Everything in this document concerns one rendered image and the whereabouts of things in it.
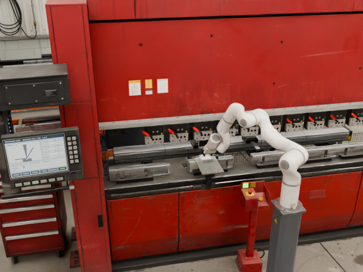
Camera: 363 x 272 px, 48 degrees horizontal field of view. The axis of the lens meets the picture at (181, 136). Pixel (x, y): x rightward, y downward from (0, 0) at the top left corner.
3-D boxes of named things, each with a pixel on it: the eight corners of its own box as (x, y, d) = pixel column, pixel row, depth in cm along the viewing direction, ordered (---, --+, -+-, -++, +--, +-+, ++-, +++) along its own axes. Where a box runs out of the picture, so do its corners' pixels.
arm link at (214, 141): (220, 144, 323) (211, 137, 324) (224, 137, 311) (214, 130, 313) (214, 152, 319) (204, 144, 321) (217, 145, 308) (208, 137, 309)
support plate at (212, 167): (202, 175, 323) (202, 174, 322) (194, 159, 346) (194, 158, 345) (224, 172, 326) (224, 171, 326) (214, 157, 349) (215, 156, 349)
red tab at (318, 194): (310, 198, 371) (311, 192, 368) (309, 197, 372) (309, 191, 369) (325, 197, 373) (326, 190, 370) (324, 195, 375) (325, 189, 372)
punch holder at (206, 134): (194, 141, 335) (194, 122, 328) (192, 136, 343) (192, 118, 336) (212, 139, 338) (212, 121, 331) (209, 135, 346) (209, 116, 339)
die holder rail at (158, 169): (109, 181, 336) (108, 170, 332) (109, 177, 342) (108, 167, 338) (169, 174, 346) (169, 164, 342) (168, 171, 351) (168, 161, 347)
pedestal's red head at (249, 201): (244, 211, 335) (246, 192, 327) (240, 200, 349) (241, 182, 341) (268, 209, 337) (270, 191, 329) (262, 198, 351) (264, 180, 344)
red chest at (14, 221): (8, 269, 367) (-14, 172, 325) (17, 234, 412) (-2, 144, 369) (66, 261, 376) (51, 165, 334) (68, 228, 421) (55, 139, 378)
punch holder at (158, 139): (145, 145, 328) (144, 126, 321) (143, 141, 335) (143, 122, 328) (163, 143, 331) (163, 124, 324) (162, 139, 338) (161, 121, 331)
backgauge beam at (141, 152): (114, 164, 360) (113, 154, 356) (113, 157, 373) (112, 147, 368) (351, 141, 403) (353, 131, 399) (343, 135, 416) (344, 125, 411)
